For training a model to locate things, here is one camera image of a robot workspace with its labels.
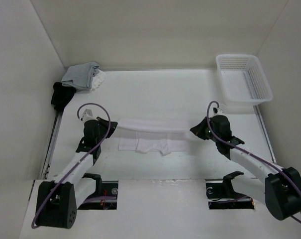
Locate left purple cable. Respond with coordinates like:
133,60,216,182
31,103,111,229

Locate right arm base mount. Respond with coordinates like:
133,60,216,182
205,171,255,210

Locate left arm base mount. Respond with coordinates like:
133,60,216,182
75,173,118,210

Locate folded grey tank top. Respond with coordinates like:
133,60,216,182
61,62,100,91

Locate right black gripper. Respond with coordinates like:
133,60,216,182
190,117,219,142

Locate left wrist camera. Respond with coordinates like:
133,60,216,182
81,109,95,123

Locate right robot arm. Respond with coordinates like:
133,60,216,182
190,115,301,221

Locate white tank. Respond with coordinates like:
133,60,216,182
117,118,190,156
90,70,107,91

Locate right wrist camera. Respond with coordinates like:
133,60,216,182
213,107,224,116

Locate folded white tank top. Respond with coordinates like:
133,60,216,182
90,70,107,91

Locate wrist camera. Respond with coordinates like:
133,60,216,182
213,107,224,116
81,109,95,123

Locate folded black tank top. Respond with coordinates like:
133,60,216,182
51,82,77,112

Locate white plastic basket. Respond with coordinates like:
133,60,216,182
215,54,273,107

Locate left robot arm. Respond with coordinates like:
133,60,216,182
31,117,118,229

